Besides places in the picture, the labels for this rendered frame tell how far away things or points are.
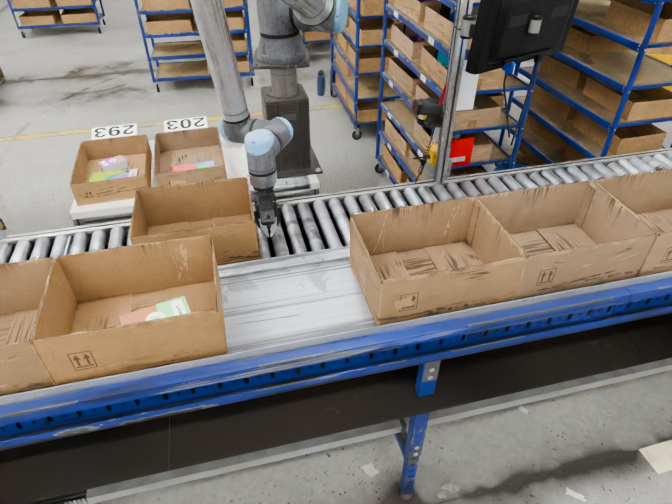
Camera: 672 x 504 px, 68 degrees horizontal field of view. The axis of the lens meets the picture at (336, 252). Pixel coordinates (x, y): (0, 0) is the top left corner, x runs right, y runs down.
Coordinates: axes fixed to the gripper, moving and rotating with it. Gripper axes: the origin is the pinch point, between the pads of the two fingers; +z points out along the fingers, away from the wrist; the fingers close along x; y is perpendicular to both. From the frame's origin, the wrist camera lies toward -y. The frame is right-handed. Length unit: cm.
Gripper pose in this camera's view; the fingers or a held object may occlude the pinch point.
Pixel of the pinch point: (269, 235)
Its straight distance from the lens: 176.6
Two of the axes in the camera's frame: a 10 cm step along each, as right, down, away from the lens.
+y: -2.4, -6.1, 7.6
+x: -9.7, 1.5, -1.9
